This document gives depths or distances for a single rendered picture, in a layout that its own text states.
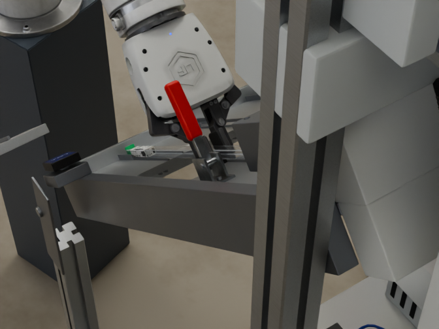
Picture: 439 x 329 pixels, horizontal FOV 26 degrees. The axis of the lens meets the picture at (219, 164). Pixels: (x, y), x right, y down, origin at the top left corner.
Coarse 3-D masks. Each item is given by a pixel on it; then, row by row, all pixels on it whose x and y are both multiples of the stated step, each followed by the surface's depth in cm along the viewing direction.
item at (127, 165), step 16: (256, 96) 140; (240, 112) 135; (208, 128) 132; (160, 144) 135; (176, 144) 129; (128, 160) 132; (144, 160) 127; (160, 160) 121; (176, 160) 119; (144, 176) 117
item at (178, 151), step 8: (128, 152) 133; (152, 152) 124; (160, 152) 121; (168, 152) 119; (176, 152) 116; (184, 152) 114; (192, 152) 111; (224, 152) 103; (232, 152) 101; (240, 152) 99
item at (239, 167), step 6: (228, 162) 102; (234, 162) 101; (240, 162) 99; (228, 168) 98; (234, 168) 97; (240, 168) 96; (246, 168) 95; (240, 174) 93; (246, 174) 92; (252, 174) 91; (234, 180) 92; (240, 180) 90; (246, 180) 89; (252, 180) 88; (336, 204) 70
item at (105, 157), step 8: (240, 88) 144; (248, 88) 144; (240, 96) 144; (200, 112) 141; (136, 136) 137; (144, 136) 138; (152, 136) 138; (160, 136) 138; (168, 136) 139; (120, 144) 136; (128, 144) 136; (136, 144) 137; (144, 144) 138; (152, 144) 138; (104, 152) 135; (112, 152) 136; (120, 152) 136; (80, 160) 134; (88, 160) 134; (96, 160) 135; (104, 160) 135; (112, 160) 136; (96, 168) 135; (176, 168) 140; (160, 176) 139
